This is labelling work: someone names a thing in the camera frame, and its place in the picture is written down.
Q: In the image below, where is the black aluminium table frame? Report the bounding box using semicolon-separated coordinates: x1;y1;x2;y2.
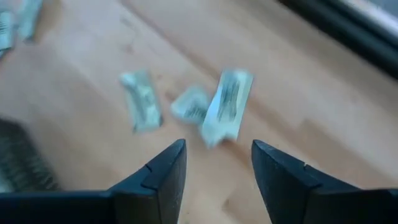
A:
276;0;398;80

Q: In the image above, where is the black mesh plastic basket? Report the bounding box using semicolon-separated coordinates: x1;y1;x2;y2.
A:
0;117;60;193

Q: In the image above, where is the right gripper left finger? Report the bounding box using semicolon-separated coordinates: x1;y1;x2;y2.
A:
108;138;188;224

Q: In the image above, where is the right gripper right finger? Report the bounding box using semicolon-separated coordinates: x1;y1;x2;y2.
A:
251;139;365;224

